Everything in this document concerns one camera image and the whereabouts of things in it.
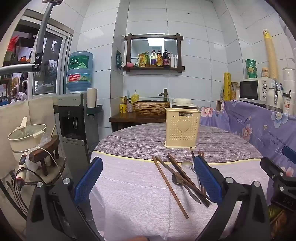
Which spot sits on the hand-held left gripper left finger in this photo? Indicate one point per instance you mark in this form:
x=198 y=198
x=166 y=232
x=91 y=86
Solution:
x=89 y=178

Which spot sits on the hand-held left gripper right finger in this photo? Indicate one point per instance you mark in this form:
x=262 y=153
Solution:
x=207 y=180

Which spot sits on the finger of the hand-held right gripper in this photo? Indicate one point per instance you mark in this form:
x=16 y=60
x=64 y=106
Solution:
x=290 y=153
x=269 y=166

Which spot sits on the brown wooden chopstick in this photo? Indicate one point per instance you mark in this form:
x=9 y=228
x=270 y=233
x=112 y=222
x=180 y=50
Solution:
x=164 y=164
x=170 y=187

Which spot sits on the cream plastic utensil holder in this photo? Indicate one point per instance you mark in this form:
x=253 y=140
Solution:
x=182 y=129

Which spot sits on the orange plastic bag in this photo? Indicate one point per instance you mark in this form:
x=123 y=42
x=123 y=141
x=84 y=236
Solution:
x=281 y=220

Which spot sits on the purple floral cloth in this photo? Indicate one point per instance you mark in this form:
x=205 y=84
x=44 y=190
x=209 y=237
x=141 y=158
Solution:
x=254 y=120

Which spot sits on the lidded drink cup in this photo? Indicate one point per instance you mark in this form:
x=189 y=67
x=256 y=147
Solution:
x=286 y=103

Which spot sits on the small dark wooden stool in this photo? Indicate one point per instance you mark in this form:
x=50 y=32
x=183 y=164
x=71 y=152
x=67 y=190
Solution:
x=47 y=146

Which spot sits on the grey water dispenser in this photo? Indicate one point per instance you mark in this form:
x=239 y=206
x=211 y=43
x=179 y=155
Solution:
x=69 y=120

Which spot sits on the chrome tap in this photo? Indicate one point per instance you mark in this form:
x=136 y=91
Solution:
x=276 y=92

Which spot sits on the blue-grey cup holder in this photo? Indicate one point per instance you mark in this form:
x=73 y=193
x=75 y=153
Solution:
x=94 y=110

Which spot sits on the white device with display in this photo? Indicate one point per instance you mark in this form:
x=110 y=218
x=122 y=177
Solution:
x=23 y=161

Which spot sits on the dark wooden counter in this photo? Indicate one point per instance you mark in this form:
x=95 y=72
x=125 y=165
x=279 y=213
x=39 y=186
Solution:
x=129 y=118

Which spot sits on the stack of white containers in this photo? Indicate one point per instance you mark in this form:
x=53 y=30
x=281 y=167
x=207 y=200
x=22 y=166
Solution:
x=289 y=78

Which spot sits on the cream cooking pot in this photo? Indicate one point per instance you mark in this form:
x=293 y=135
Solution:
x=25 y=139

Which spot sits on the white microwave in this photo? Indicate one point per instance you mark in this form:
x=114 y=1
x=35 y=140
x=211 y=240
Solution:
x=248 y=90

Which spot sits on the small wooden box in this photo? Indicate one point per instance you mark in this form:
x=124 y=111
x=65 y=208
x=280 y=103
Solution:
x=219 y=105

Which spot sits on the yellow mug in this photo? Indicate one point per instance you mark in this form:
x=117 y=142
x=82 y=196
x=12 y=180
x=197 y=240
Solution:
x=123 y=108

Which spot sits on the brown rice cooker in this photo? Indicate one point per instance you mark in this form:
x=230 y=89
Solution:
x=183 y=103

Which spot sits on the beige paper cup sleeve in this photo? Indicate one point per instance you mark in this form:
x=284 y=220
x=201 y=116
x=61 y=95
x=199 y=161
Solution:
x=91 y=97

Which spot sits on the small floral bottle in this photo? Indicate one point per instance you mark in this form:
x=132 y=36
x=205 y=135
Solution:
x=130 y=107

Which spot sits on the glass jar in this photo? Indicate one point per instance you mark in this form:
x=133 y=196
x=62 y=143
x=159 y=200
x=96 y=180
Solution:
x=234 y=91

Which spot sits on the jar with orange contents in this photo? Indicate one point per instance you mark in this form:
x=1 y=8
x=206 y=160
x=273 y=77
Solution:
x=265 y=73

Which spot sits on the yellow wrap roll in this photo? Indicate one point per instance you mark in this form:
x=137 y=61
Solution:
x=227 y=87

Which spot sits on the woven-look basin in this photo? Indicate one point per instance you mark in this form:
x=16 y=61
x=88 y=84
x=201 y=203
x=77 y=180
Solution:
x=151 y=109

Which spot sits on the yellow soap bottle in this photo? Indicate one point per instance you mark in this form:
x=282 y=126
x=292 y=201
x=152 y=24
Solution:
x=135 y=98

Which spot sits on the blue toothbrush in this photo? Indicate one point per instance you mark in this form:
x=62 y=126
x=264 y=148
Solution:
x=128 y=94

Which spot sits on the bronze faucet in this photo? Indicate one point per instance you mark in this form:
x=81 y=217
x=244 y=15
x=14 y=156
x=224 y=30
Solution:
x=164 y=93

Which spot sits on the tall stack of paper cups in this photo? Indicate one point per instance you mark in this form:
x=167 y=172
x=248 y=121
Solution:
x=271 y=55

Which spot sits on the blue water jug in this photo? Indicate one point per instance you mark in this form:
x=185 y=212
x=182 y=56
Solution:
x=79 y=71

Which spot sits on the pink apple-shaped jar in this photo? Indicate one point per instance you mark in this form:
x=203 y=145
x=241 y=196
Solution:
x=129 y=65

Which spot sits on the white squeeze bottle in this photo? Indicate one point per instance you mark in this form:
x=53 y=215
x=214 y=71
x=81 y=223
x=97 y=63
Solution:
x=176 y=62
x=172 y=62

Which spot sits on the green hanging packet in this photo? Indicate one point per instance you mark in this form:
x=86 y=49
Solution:
x=118 y=59

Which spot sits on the dark wooden mirror shelf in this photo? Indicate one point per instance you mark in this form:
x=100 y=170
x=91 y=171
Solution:
x=152 y=68

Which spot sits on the yellow seasoning pouch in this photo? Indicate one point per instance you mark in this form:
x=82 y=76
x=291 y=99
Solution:
x=140 y=61

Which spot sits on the large soy sauce bottle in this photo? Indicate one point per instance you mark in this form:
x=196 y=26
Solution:
x=165 y=59

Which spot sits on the amber sauce bottle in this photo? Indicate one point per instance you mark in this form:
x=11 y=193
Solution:
x=159 y=59

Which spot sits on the green oil bottle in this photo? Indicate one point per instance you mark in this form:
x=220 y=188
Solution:
x=147 y=59

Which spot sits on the dark sauce bottle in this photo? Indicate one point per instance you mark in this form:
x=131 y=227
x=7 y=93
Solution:
x=153 y=59

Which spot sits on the grey metal tube frame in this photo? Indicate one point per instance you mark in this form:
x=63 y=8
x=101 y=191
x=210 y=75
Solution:
x=42 y=27

